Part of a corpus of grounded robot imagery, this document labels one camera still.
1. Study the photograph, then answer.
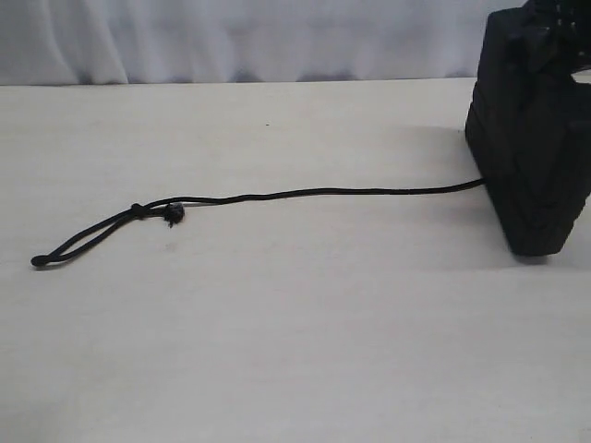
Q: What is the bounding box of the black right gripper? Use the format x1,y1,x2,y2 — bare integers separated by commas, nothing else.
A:
506,1,590,75

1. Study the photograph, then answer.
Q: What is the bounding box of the black plastic carrying case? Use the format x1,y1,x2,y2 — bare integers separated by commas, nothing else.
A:
464,8,590,257

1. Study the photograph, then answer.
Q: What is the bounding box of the black cord with loop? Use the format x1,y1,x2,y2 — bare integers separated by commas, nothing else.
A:
30,178,484,269

